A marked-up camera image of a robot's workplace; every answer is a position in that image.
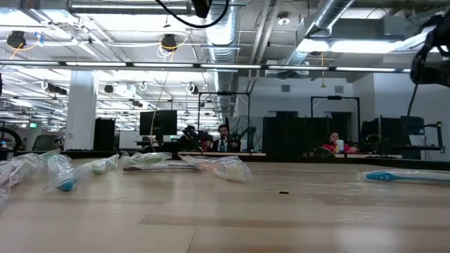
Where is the long ceiling light strip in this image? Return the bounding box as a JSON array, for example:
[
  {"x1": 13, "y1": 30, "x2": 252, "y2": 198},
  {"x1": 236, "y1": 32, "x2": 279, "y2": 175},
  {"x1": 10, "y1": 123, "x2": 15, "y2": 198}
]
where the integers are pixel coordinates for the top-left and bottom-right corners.
[{"x1": 0, "y1": 60, "x2": 412, "y2": 73}]

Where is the black computer monitor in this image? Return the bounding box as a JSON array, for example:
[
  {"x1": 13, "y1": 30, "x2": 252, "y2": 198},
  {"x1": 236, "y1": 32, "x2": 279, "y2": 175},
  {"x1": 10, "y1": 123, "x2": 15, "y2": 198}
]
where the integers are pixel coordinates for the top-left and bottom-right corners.
[{"x1": 139, "y1": 110, "x2": 179, "y2": 137}]

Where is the person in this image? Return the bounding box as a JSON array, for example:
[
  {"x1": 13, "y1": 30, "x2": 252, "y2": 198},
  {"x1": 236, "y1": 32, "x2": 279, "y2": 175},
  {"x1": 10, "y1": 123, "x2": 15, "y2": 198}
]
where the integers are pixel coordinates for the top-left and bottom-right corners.
[
  {"x1": 210, "y1": 124, "x2": 240, "y2": 153},
  {"x1": 321, "y1": 131, "x2": 358, "y2": 155},
  {"x1": 179, "y1": 124, "x2": 203, "y2": 152}
]

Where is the black partition screen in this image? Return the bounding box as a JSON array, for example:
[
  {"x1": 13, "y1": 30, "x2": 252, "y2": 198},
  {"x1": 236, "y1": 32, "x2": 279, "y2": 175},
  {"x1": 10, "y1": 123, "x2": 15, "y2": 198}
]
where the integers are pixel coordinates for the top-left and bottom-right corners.
[{"x1": 262, "y1": 115, "x2": 352, "y2": 157}]

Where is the green white wrapped toothbrush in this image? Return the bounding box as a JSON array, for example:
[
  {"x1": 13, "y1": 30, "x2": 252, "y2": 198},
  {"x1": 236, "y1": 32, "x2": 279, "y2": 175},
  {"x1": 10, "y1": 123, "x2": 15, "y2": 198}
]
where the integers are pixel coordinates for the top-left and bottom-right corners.
[
  {"x1": 37, "y1": 149, "x2": 61, "y2": 166},
  {"x1": 79, "y1": 153, "x2": 121, "y2": 176},
  {"x1": 118, "y1": 151, "x2": 174, "y2": 170}
]

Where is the white square pillar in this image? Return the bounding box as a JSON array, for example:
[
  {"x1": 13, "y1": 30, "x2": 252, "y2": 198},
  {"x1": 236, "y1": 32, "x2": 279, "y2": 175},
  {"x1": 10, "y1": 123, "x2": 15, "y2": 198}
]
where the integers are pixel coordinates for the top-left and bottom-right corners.
[{"x1": 64, "y1": 70, "x2": 98, "y2": 151}]

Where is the black tall cabinet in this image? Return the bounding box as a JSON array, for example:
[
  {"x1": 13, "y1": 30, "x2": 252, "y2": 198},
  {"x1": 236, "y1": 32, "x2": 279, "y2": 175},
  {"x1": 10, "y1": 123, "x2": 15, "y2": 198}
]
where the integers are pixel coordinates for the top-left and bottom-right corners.
[{"x1": 93, "y1": 117, "x2": 116, "y2": 152}]

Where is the orange white wrapped toothbrush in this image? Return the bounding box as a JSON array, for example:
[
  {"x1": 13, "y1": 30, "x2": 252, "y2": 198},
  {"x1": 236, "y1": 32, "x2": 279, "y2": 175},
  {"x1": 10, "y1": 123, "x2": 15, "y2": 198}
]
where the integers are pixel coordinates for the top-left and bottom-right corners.
[
  {"x1": 179, "y1": 155, "x2": 255, "y2": 183},
  {"x1": 0, "y1": 154, "x2": 45, "y2": 207}
]

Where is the blue white wrapped toothbrush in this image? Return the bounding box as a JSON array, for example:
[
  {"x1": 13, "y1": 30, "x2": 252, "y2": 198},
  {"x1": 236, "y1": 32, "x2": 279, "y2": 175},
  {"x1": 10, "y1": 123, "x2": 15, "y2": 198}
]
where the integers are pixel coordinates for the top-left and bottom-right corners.
[
  {"x1": 44, "y1": 154, "x2": 93, "y2": 193},
  {"x1": 355, "y1": 169, "x2": 450, "y2": 184}
]

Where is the dark monitor group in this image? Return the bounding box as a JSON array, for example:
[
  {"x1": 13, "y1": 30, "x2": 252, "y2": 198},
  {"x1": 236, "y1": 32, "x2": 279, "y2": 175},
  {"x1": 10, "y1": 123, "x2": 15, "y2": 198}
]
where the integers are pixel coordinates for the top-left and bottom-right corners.
[{"x1": 360, "y1": 115, "x2": 426, "y2": 155}]

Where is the black clamp stand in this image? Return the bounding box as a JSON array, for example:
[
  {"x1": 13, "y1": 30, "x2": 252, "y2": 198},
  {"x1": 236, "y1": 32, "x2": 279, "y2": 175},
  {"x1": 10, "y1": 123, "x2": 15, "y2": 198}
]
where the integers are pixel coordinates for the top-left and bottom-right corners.
[{"x1": 404, "y1": 121, "x2": 444, "y2": 154}]

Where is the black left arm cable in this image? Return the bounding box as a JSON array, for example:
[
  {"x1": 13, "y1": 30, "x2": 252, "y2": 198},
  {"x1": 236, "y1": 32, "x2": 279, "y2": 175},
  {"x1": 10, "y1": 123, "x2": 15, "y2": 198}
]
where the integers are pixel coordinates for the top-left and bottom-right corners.
[{"x1": 154, "y1": 0, "x2": 230, "y2": 29}]

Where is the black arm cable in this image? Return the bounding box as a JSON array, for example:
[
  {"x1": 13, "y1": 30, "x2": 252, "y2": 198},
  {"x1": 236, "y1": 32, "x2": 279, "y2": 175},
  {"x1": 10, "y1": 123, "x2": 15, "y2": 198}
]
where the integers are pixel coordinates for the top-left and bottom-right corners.
[
  {"x1": 154, "y1": 0, "x2": 230, "y2": 29},
  {"x1": 406, "y1": 82, "x2": 421, "y2": 119}
]

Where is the silver ventilation duct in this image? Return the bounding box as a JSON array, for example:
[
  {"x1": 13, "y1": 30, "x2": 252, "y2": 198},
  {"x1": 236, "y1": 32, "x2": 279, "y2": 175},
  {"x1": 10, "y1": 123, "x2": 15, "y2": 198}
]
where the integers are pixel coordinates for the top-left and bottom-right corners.
[
  {"x1": 281, "y1": 0, "x2": 356, "y2": 67},
  {"x1": 205, "y1": 0, "x2": 243, "y2": 117}
]

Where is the black ceiling cord reel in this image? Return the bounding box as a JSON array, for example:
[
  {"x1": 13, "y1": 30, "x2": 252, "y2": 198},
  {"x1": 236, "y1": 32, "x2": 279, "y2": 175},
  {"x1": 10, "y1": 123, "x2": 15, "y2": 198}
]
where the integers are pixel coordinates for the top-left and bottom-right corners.
[
  {"x1": 160, "y1": 34, "x2": 178, "y2": 52},
  {"x1": 6, "y1": 30, "x2": 27, "y2": 48}
]

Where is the black station frame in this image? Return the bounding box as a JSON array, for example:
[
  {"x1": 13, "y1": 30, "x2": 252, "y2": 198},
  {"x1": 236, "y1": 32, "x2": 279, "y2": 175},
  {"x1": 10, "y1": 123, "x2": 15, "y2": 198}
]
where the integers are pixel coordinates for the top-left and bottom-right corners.
[
  {"x1": 310, "y1": 95, "x2": 361, "y2": 141},
  {"x1": 198, "y1": 91, "x2": 251, "y2": 152}
]

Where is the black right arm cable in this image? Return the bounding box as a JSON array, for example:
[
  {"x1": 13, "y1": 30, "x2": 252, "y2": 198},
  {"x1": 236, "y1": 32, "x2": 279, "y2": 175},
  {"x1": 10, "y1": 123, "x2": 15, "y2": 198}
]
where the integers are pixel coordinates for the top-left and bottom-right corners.
[{"x1": 406, "y1": 82, "x2": 421, "y2": 119}]

